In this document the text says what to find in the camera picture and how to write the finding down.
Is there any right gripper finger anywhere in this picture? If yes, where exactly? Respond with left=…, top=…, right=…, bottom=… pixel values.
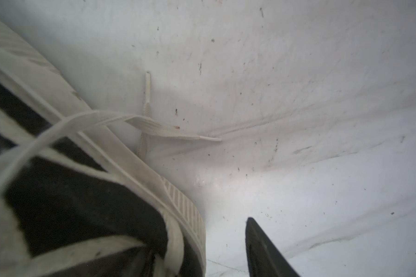
left=246, top=217, right=300, bottom=277

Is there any black white sneaker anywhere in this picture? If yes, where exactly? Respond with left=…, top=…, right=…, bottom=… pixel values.
left=0, top=21, right=206, bottom=277

